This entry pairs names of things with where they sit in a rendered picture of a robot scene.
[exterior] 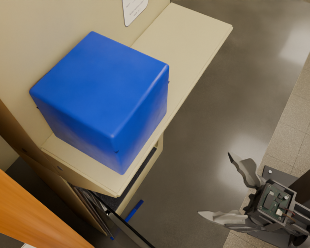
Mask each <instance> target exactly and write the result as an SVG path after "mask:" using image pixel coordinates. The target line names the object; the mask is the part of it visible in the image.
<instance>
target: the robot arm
mask: <svg viewBox="0 0 310 248"><path fill-rule="evenodd" d="M228 156H229V159H230V162H231V163H232V164H234V165H235V167H236V168H237V171H238V172H239V173H240V174H241V175H242V177H243V179H244V184H245V185H246V187H249V188H254V189H256V190H257V191H256V193H255V194H252V193H251V194H250V195H249V196H248V197H249V198H250V202H249V204H248V206H245V207H244V208H243V210H244V211H245V214H244V215H242V214H241V213H240V212H239V211H238V210H232V211H230V212H228V213H222V212H220V211H218V212H216V213H213V212H210V211H197V212H198V214H199V215H200V216H201V217H203V218H204V219H206V220H208V221H210V222H213V223H215V224H218V225H220V226H223V227H225V228H228V229H231V230H234V231H237V232H241V233H248V232H252V231H266V232H272V233H279V234H284V235H290V234H293V236H292V243H293V245H294V246H295V247H297V248H310V209H308V208H307V207H305V206H303V205H301V204H299V203H298V202H296V201H295V196H296V194H297V192H295V191H293V190H291V189H289V188H288V187H286V186H284V185H282V184H280V183H279V182H277V181H275V180H273V179H271V178H270V179H269V180H265V179H264V178H263V177H261V176H260V175H258V174H257V172H256V169H257V164H256V162H255V160H254V159H252V158H247V159H244V160H243V159H242V158H241V157H239V156H238V155H236V154H234V153H232V152H228ZM274 183H276V184H277V185H279V186H281V187H283V188H285V189H286V191H283V190H281V189H280V188H278V187H276V186H274V185H273V184H274ZM291 197H292V198H291Z"/></svg>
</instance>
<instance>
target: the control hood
mask: <svg viewBox="0 0 310 248"><path fill-rule="evenodd" d="M232 30H233V27H232V25H230V24H228V23H225V22H222V21H220V20H217V19H214V18H212V17H209V16H206V15H204V14H201V13H198V12H196V11H193V10H190V9H188V8H185V7H182V6H180V5H177V4H174V3H170V4H168V6H167V7H166V8H165V9H164V10H163V11H162V12H161V13H160V14H159V16H158V17H157V18H156V19H155V20H154V21H153V22H152V23H151V24H150V26H149V27H148V28H147V29H146V30H145V31H144V32H143V33H142V34H141V36H140V37H139V38H138V39H137V40H136V41H135V42H134V43H133V44H132V46H131V48H133V49H135V50H137V51H139V52H142V53H144V54H146V55H148V56H151V57H153V58H155V59H157V60H160V61H162V62H164V63H167V64H168V65H169V81H170V82H169V84H168V97H167V112H166V115H165V116H164V118H163V119H162V120H161V122H160V123H159V125H158V126H157V128H156V129H155V131H154V132H153V133H152V135H151V136H150V138H149V139H148V141H147V142H146V143H145V145H144V147H143V148H142V149H141V151H140V152H139V154H138V155H137V157H136V158H135V160H134V161H133V162H132V164H131V165H130V166H129V168H128V169H127V171H126V172H125V173H124V174H123V175H120V174H118V173H117V172H115V171H113V170H112V169H110V168H108V167H107V166H105V165H103V164H102V163H100V162H98V161H96V160H95V159H93V158H91V157H90V156H88V155H86V154H85V153H83V152H81V151H80V150H78V149H76V148H74V147H73V146H71V145H69V144H68V143H66V142H64V141H63V140H61V139H59V138H58V137H56V136H55V135H54V133H52V134H51V135H50V136H49V138H48V139H47V140H46V141H45V142H44V143H43V144H42V145H41V146H40V147H41V151H42V152H43V154H44V155H45V156H46V158H47V159H48V160H49V161H50V163H51V164H52V165H53V167H54V168H55V169H56V171H57V172H58V173H59V174H60V176H61V177H62V178H63V179H65V180H66V181H68V182H69V183H71V184H72V185H74V186H78V187H81V188H85V189H88V190H91V191H95V192H98V193H101V194H105V195H108V196H111V197H115V198H117V197H120V196H121V194H122V193H123V191H124V190H125V188H126V187H127V185H128V184H129V182H130V181H131V179H132V178H133V177H134V175H135V174H136V172H137V171H138V169H139V168H140V166H141V165H142V163H143V162H144V160H145V159H146V157H147V156H148V154H149V153H150V151H151V150H152V148H153V147H154V145H155V144H156V142H157V141H158V139H159V138H160V136H161V135H162V133H163V132H164V131H165V129H166V128H167V126H168V125H169V123H170V122H171V120H172V119H173V117H174V116H175V114H176V113H177V111H178V110H179V108H180V107H181V105H182V104H183V102H184V101H185V99H186V98H187V96H188V95H189V93H190V92H191V90H192V89H193V87H194V86H195V84H196V83H197V82H198V80H199V79H200V77H201V76H202V74H203V73H204V71H205V70H206V68H207V67H208V65H209V64H210V62H211V61H212V59H213V58H214V56H215V55H216V53H217V52H218V50H219V49H220V47H221V46H222V44H223V43H224V41H225V40H226V38H227V37H228V36H229V34H230V33H231V31H232Z"/></svg>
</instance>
